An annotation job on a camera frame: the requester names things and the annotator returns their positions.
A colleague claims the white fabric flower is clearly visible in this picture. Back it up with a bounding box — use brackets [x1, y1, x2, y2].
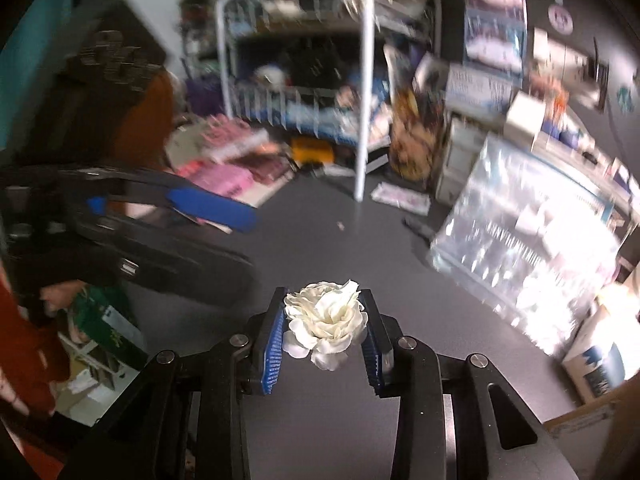
[282, 280, 369, 372]

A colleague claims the person's left hand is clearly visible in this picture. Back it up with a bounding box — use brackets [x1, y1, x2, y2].
[40, 281, 86, 315]

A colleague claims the pink patterned pouch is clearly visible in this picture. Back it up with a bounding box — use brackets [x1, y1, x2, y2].
[189, 165, 254, 198]

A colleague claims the orange yellow case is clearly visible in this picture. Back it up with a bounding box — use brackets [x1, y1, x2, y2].
[291, 136, 335, 165]

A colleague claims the small paper sachet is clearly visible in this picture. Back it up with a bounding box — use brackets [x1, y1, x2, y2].
[370, 182, 431, 216]

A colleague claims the white metal shelf rack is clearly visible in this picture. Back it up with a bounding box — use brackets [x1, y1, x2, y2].
[214, 0, 442, 200]

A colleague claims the clear plastic bag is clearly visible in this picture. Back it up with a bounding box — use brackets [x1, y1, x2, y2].
[427, 134, 620, 356]

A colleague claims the white mini drawer unit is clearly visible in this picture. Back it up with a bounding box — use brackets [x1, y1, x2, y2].
[435, 115, 487, 206]

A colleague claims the anime art card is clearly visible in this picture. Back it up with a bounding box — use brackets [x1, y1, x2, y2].
[386, 48, 448, 191]

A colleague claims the brown cardboard box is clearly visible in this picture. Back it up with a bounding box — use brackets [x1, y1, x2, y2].
[544, 374, 640, 480]

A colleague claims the cinnamoroll drawer box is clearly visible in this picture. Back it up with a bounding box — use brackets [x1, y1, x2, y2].
[463, 0, 527, 86]

